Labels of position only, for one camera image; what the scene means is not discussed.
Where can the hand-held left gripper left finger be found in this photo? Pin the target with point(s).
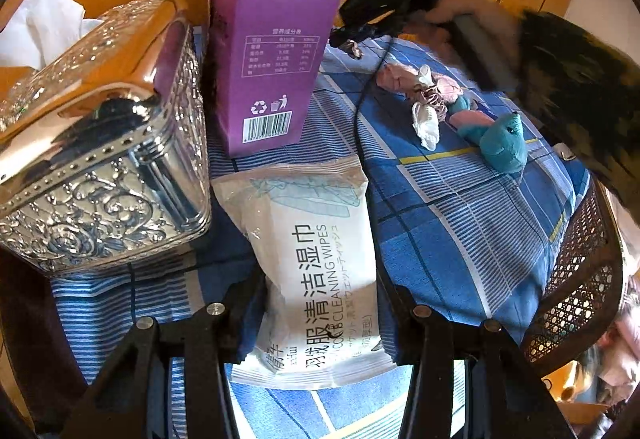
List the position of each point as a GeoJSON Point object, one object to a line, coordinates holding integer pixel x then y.
{"type": "Point", "coordinates": [235, 319]}

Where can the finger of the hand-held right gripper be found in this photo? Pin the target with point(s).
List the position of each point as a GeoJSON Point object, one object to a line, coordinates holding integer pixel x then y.
{"type": "Point", "coordinates": [360, 33]}

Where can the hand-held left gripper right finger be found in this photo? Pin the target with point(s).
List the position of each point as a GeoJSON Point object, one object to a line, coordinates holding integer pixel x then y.
{"type": "Point", "coordinates": [400, 314]}

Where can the pink towel with navy band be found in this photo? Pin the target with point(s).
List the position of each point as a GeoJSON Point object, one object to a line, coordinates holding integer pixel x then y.
{"type": "Point", "coordinates": [395, 76]}

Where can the pink scrunchie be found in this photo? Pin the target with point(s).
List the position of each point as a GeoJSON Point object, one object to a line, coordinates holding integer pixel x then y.
{"type": "Point", "coordinates": [432, 99]}

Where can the white wet wipes pack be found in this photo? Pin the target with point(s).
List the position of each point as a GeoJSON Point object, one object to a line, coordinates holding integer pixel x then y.
{"type": "Point", "coordinates": [310, 239]}

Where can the white cloth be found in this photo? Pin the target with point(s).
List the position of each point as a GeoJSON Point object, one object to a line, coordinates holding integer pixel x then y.
{"type": "Point", "coordinates": [425, 124]}

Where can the teal plush toy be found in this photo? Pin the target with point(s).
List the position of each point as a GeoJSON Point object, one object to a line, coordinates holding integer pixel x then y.
{"type": "Point", "coordinates": [502, 144]}

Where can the person's right hand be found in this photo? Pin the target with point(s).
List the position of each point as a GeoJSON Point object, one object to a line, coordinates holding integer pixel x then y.
{"type": "Point", "coordinates": [492, 14]}

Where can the purple carton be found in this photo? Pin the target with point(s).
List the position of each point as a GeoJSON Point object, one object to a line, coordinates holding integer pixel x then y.
{"type": "Point", "coordinates": [270, 69]}

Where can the brown rattan chair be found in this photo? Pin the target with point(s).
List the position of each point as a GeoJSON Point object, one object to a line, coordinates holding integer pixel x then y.
{"type": "Point", "coordinates": [575, 279]}

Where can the ornate silver tissue box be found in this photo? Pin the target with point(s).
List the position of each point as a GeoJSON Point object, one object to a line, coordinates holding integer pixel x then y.
{"type": "Point", "coordinates": [100, 159]}

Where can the white tissue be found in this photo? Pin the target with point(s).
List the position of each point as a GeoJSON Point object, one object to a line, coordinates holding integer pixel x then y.
{"type": "Point", "coordinates": [40, 19]}

